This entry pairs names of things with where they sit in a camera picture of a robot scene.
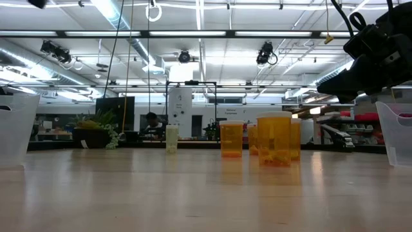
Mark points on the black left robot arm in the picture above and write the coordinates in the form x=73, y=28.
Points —
x=38, y=3

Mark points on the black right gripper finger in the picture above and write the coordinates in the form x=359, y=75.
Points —
x=360, y=77
x=346, y=98

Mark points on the black aluminium table frame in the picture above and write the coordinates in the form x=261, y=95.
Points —
x=193, y=145

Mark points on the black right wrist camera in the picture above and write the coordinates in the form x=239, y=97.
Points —
x=367, y=40

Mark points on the white machine cabinet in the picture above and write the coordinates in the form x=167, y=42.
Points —
x=180, y=109

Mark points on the large orange pill bottle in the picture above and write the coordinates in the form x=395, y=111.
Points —
x=253, y=140
x=231, y=141
x=274, y=141
x=296, y=141

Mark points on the small background plant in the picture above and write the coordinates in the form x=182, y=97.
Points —
x=210, y=130

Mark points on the person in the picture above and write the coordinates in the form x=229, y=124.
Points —
x=154, y=127

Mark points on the black stand frame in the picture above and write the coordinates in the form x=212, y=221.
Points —
x=191, y=82

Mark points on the overhead light bar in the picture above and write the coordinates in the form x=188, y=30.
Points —
x=145, y=33

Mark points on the small pale pill bottle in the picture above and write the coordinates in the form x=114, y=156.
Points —
x=171, y=138

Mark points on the clear plastic bin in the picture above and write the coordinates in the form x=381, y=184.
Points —
x=392, y=141
x=19, y=135

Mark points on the potted succulent plant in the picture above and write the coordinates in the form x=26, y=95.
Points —
x=91, y=137

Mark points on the silver air duct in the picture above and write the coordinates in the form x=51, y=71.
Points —
x=111, y=13

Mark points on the black stapler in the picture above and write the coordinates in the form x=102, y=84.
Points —
x=338, y=137

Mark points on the black monitor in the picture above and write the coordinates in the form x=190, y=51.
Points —
x=112, y=112

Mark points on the yellow hanging hook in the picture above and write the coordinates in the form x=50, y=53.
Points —
x=328, y=39

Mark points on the red storage bins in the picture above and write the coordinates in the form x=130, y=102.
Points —
x=367, y=116

